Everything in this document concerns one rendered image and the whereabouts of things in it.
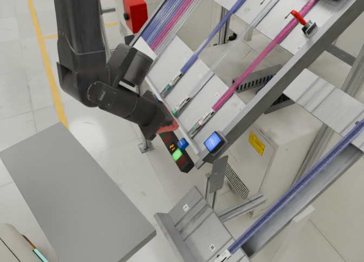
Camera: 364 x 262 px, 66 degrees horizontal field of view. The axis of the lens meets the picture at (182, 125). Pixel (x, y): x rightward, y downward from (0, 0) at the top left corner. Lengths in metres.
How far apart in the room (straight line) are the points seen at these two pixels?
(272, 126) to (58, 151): 0.79
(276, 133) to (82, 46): 0.80
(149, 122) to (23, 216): 1.27
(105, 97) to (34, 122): 1.75
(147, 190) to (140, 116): 1.10
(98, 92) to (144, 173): 1.25
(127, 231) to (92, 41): 0.56
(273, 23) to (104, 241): 0.78
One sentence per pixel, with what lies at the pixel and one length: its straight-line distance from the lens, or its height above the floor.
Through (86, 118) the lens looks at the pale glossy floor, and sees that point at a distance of 2.08.
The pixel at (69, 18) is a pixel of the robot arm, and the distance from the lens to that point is 0.44.
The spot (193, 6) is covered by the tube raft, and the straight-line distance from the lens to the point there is 1.12.
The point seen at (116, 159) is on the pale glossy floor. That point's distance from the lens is 1.78.
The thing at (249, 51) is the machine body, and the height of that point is 0.62.
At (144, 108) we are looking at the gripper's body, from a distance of 0.55.
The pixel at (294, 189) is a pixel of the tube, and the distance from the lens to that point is 0.59.
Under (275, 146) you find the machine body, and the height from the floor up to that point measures 0.60.
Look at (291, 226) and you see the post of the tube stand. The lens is 0.69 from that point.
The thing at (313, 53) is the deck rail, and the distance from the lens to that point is 0.82.
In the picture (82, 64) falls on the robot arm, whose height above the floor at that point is 1.14.
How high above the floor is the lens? 1.37
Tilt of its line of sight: 45 degrees down
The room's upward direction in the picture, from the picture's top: straight up
